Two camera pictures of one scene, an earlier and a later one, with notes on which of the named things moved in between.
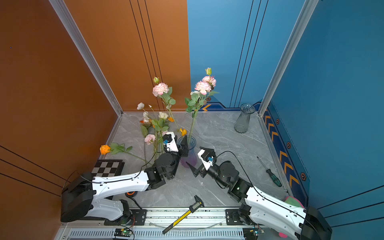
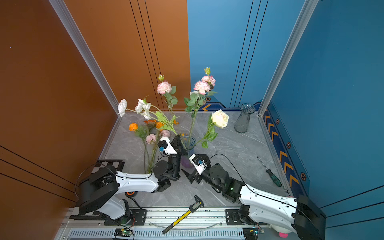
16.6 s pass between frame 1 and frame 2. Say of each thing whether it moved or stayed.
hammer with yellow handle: stayed
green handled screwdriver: stayed
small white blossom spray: moved
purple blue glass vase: stayed
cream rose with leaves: moved
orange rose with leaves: moved
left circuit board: stayed
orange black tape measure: stayed
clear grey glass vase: stayed
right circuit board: stayed
